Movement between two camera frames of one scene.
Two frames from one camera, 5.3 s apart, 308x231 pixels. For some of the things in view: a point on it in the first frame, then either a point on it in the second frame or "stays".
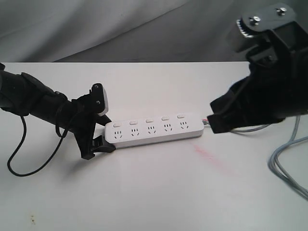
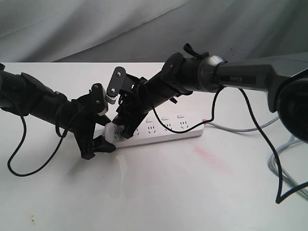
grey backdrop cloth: (123, 31) stays
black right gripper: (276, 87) -> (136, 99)
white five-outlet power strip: (135, 132) stays
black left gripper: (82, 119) stays
